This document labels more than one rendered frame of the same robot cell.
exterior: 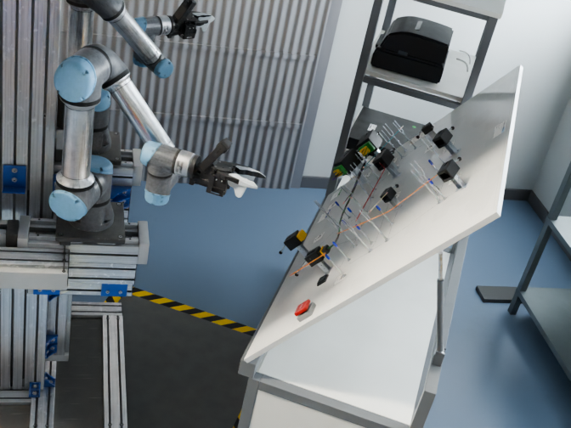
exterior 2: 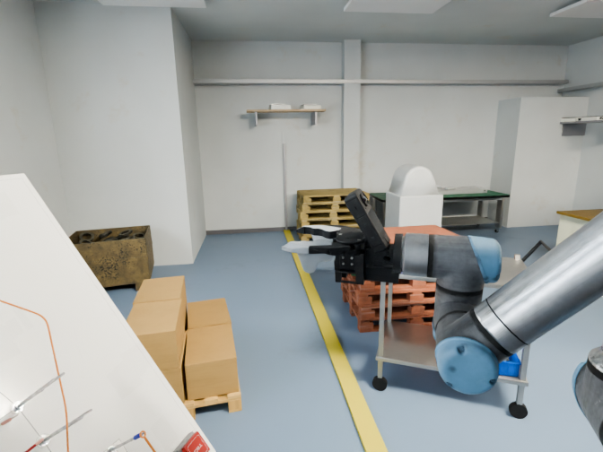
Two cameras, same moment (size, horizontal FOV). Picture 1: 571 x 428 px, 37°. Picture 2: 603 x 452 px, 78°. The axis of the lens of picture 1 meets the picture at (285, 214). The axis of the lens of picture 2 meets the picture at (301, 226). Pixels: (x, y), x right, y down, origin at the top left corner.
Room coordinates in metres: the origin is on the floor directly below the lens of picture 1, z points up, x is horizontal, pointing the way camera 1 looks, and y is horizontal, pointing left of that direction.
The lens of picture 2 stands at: (2.82, 0.23, 1.76)
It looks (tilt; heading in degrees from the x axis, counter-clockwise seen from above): 13 degrees down; 190
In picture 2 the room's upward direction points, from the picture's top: 1 degrees counter-clockwise
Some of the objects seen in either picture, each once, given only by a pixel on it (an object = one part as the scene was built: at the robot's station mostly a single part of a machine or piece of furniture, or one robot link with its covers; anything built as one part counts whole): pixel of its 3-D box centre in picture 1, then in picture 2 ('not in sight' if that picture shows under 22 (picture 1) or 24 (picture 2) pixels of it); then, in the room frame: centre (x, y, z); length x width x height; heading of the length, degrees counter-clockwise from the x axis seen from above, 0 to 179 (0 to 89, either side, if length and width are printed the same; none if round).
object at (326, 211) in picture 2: not in sight; (330, 214); (-3.78, -0.38, 0.42); 1.20 x 0.81 x 0.83; 107
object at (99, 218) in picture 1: (91, 206); not in sight; (2.35, 0.63, 1.21); 0.15 x 0.15 x 0.10
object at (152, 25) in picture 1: (144, 27); not in sight; (3.10, 0.68, 1.56); 0.11 x 0.08 x 0.09; 133
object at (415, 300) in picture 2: not in sight; (403, 274); (-0.84, 0.62, 0.41); 1.14 x 0.82 x 0.81; 107
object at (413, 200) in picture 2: not in sight; (413, 210); (-2.90, 0.95, 0.68); 0.68 x 0.58 x 1.36; 107
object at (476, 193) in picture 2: not in sight; (435, 210); (-4.34, 1.54, 0.42); 2.38 x 0.87 x 0.83; 107
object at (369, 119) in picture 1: (387, 137); not in sight; (3.57, -0.38, 1.09); 0.35 x 0.33 x 0.07; 170
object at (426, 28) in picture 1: (413, 46); not in sight; (3.53, -0.37, 1.56); 0.30 x 0.23 x 0.19; 82
